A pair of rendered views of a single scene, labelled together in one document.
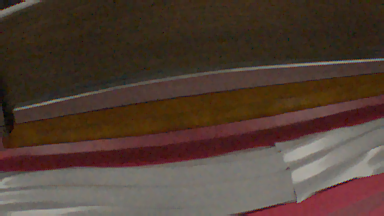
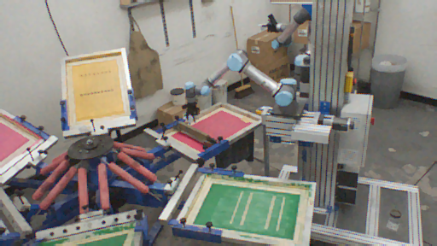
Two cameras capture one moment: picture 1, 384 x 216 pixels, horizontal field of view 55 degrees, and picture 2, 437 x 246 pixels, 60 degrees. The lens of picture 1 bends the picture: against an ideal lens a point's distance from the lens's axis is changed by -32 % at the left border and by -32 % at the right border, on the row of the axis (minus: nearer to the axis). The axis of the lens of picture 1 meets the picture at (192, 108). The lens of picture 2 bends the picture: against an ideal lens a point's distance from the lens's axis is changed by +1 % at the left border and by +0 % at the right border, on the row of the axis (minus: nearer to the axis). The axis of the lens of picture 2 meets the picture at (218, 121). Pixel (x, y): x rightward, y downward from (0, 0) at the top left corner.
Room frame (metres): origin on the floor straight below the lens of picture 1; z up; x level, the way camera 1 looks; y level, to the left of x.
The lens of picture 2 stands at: (1.81, 2.20, 2.58)
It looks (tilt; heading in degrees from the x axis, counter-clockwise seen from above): 29 degrees down; 231
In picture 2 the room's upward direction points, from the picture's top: 5 degrees counter-clockwise
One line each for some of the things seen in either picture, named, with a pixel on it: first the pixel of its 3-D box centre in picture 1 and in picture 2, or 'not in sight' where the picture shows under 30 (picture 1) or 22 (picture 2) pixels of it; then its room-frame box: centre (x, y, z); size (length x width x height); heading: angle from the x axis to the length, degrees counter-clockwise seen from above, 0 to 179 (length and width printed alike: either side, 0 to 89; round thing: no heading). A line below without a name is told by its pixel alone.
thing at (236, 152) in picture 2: not in sight; (232, 149); (0.00, 0.14, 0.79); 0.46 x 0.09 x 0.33; 1
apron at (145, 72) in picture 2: not in sight; (140, 57); (-0.44, -2.01, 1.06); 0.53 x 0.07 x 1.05; 1
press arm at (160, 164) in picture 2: not in sight; (173, 157); (0.49, -0.03, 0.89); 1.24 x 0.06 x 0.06; 1
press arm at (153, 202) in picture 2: not in sight; (185, 206); (0.79, 0.51, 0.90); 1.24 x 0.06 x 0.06; 121
